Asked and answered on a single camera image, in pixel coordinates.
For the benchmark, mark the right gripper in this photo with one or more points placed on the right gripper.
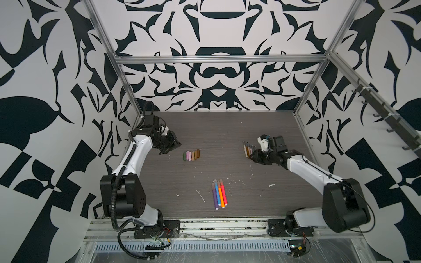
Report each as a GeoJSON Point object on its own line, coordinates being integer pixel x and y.
{"type": "Point", "coordinates": [256, 155]}

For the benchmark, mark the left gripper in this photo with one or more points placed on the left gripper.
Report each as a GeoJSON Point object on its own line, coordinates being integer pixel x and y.
{"type": "Point", "coordinates": [174, 143]}

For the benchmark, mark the ochre capped brown pen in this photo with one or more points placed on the ochre capped brown pen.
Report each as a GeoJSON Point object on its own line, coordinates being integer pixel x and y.
{"type": "Point", "coordinates": [248, 149]}

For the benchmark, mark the red marker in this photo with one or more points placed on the red marker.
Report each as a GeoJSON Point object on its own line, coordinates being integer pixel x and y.
{"type": "Point", "coordinates": [223, 193]}

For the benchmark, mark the orange marker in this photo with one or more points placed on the orange marker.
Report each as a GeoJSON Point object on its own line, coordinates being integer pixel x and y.
{"type": "Point", "coordinates": [220, 195]}

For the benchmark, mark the purple marker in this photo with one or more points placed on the purple marker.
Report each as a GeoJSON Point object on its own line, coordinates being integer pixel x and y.
{"type": "Point", "coordinates": [216, 205]}

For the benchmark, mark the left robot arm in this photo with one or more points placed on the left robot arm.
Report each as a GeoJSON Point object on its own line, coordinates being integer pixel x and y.
{"type": "Point", "coordinates": [123, 196]}

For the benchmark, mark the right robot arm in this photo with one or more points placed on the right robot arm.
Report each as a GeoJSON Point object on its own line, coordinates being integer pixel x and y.
{"type": "Point", "coordinates": [344, 207]}

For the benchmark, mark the blue marker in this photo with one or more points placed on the blue marker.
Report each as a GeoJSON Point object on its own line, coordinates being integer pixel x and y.
{"type": "Point", "coordinates": [217, 193]}

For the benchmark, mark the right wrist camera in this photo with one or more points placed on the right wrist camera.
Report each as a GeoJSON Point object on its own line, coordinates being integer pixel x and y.
{"type": "Point", "coordinates": [263, 141]}

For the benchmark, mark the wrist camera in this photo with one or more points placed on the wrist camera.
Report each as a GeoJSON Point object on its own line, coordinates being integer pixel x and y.
{"type": "Point", "coordinates": [263, 141]}
{"type": "Point", "coordinates": [151, 121]}

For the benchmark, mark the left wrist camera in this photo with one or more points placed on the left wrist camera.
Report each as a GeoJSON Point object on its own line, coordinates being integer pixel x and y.
{"type": "Point", "coordinates": [151, 121]}

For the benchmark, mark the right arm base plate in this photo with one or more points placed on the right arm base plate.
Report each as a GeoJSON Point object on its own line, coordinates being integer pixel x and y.
{"type": "Point", "coordinates": [276, 227]}

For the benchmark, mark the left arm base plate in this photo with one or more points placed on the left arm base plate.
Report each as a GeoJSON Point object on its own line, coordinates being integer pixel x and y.
{"type": "Point", "coordinates": [164, 229]}

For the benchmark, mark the white slotted cable duct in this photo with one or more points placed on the white slotted cable duct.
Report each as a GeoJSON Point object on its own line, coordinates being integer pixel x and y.
{"type": "Point", "coordinates": [179, 246]}

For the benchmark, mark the aluminium front rail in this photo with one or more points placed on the aluminium front rail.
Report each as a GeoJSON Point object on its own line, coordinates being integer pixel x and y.
{"type": "Point", "coordinates": [194, 228]}

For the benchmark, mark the black hook rail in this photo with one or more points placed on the black hook rail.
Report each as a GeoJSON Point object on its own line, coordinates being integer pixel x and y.
{"type": "Point", "coordinates": [396, 122]}

